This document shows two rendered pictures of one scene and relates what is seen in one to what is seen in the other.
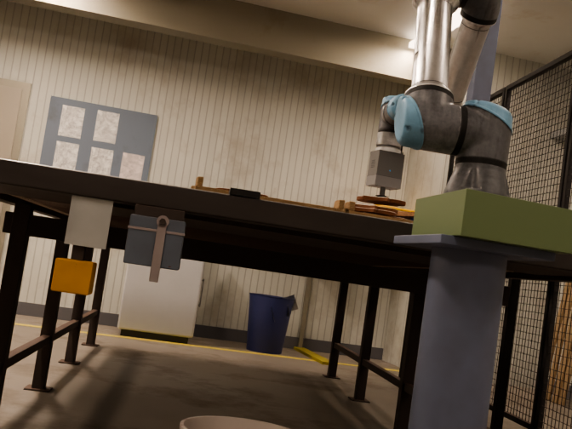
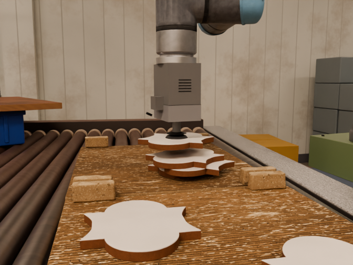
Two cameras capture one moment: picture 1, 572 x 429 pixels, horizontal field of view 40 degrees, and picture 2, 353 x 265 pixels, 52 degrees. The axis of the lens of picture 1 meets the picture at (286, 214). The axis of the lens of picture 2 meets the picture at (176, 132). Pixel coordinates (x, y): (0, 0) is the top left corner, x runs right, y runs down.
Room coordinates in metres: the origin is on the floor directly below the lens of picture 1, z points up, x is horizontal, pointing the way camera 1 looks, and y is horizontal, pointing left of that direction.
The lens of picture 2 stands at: (2.31, 0.40, 1.11)
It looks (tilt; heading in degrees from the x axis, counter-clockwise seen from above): 8 degrees down; 268
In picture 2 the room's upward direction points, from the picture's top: straight up
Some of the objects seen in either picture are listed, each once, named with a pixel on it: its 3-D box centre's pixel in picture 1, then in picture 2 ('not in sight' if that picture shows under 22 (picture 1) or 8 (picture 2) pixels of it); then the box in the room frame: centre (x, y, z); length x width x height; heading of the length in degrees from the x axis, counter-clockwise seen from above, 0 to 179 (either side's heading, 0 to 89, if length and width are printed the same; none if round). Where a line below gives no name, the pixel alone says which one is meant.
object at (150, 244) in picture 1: (155, 244); not in sight; (1.93, 0.31, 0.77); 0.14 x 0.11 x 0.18; 96
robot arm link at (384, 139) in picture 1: (390, 142); (175, 45); (2.28, -0.27, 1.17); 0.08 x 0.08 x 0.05
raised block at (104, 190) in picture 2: not in sight; (93, 191); (2.41, -0.10, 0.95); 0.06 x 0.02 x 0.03; 10
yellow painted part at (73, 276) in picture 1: (79, 244); not in sight; (1.91, 0.49, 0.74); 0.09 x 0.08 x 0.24; 96
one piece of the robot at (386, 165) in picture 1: (384, 168); (170, 88); (2.29, -0.27, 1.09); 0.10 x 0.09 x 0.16; 19
